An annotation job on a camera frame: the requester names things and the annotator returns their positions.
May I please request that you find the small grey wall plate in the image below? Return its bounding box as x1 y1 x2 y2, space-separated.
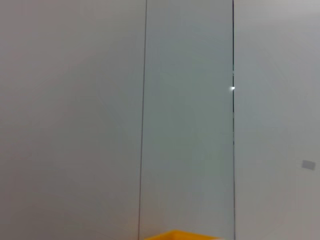
301 159 317 172

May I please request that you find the yellow plastic bin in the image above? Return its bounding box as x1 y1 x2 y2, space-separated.
143 229 226 240

